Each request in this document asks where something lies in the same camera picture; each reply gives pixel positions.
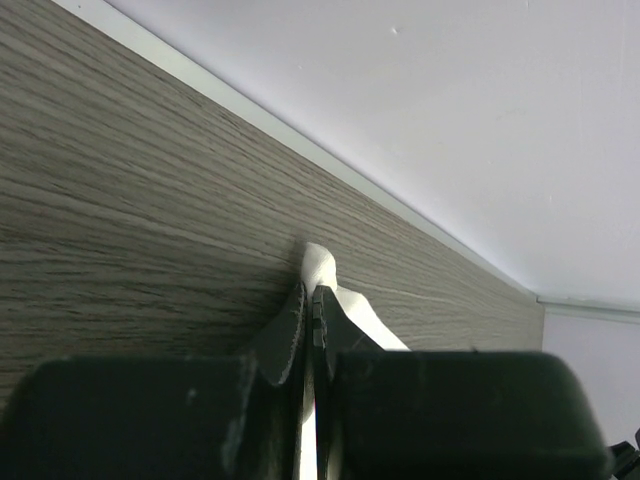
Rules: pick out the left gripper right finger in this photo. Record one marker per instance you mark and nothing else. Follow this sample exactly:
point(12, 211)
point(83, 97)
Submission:
point(445, 414)

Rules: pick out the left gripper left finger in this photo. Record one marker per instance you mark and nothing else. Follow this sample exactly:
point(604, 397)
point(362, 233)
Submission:
point(188, 417)

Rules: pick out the white Coca-Cola t-shirt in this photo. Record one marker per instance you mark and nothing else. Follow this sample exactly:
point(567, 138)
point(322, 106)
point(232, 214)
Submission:
point(319, 268)

